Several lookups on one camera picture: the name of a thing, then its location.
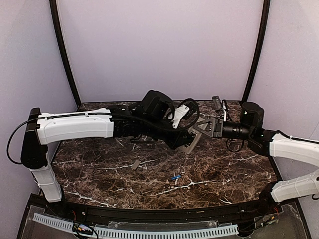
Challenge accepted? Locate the blue AAA battery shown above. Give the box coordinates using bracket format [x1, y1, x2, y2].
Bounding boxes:
[171, 175, 181, 181]

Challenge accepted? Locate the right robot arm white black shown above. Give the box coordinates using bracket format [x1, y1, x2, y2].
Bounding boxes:
[193, 102, 319, 203]

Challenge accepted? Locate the black front rail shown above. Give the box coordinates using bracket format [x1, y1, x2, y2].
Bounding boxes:
[44, 201, 276, 225]

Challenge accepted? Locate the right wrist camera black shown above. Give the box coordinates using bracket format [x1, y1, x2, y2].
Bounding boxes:
[212, 96, 223, 112]

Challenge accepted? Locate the white slotted cable duct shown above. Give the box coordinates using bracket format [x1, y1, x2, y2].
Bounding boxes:
[32, 213, 239, 239]

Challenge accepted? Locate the black right frame post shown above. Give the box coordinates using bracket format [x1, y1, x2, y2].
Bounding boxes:
[241, 0, 271, 103]

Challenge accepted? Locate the white remote control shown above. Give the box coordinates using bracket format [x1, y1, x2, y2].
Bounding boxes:
[179, 127, 202, 154]

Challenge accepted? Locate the black frame post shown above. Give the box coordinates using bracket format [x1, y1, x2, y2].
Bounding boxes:
[49, 0, 82, 107]
[241, 0, 271, 103]

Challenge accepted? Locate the grey battery cover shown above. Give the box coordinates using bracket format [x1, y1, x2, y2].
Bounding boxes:
[131, 160, 141, 170]

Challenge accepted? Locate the black left frame post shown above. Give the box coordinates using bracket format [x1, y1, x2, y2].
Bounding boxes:
[49, 0, 82, 107]

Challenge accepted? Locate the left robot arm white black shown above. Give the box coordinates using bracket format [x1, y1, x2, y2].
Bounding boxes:
[14, 90, 200, 203]

